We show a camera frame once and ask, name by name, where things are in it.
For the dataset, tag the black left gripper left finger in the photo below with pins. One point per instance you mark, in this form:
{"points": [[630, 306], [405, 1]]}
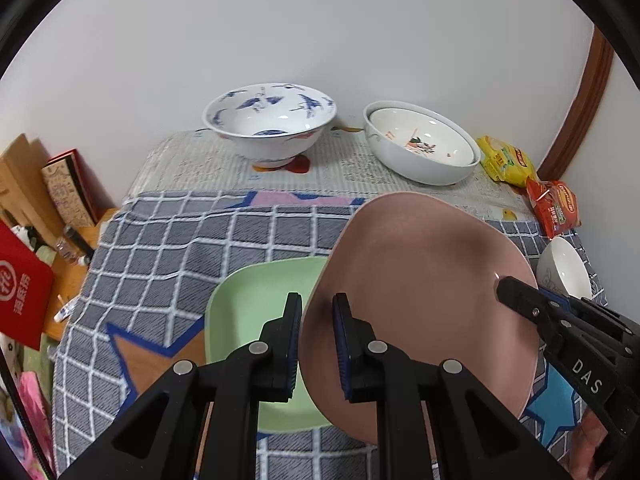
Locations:
{"points": [[200, 421]]}

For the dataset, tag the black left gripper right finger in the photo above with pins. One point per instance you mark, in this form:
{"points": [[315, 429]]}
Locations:
{"points": [[434, 421]]}

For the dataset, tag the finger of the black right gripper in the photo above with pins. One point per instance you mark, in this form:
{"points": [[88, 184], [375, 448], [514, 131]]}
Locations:
{"points": [[530, 304]]}

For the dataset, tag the white bowl grey swirls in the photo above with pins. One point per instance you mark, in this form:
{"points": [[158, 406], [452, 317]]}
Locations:
{"points": [[561, 270]]}

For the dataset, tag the pink plate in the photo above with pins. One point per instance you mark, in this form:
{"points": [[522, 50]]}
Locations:
{"points": [[424, 275]]}

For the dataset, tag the person's right hand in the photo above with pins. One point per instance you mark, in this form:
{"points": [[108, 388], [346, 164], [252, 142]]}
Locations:
{"points": [[587, 437]]}

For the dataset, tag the red chips bag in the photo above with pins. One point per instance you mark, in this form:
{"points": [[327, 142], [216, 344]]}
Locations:
{"points": [[555, 206]]}

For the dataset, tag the grey checked tablecloth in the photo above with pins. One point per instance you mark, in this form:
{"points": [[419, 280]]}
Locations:
{"points": [[157, 263]]}

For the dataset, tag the green square plate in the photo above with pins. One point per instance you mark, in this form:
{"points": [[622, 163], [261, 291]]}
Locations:
{"points": [[235, 314]]}

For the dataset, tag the yellow chips bag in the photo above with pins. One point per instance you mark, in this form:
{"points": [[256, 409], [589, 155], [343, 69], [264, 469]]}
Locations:
{"points": [[504, 162]]}

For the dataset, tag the wooden side table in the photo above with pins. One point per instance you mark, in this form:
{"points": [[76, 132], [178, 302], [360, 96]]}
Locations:
{"points": [[68, 279]]}

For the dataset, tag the large white bowl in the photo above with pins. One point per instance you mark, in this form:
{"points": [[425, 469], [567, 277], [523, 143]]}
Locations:
{"points": [[408, 165]]}

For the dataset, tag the red paper bag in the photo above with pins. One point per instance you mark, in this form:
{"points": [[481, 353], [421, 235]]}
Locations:
{"points": [[25, 290]]}

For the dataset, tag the white floral inner bowl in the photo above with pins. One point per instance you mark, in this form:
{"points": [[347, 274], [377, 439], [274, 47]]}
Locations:
{"points": [[426, 135]]}

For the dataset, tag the patterned box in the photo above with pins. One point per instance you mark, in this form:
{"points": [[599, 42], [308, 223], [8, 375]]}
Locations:
{"points": [[78, 196]]}

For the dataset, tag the newspaper sheet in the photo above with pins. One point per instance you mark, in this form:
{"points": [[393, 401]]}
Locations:
{"points": [[341, 164]]}

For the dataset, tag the cardboard box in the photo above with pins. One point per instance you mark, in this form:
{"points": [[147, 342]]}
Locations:
{"points": [[24, 194]]}

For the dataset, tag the blue white patterned bowl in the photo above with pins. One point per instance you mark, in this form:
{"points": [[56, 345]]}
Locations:
{"points": [[270, 124]]}

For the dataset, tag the brown wooden door frame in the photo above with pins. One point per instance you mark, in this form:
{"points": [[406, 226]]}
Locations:
{"points": [[583, 109]]}

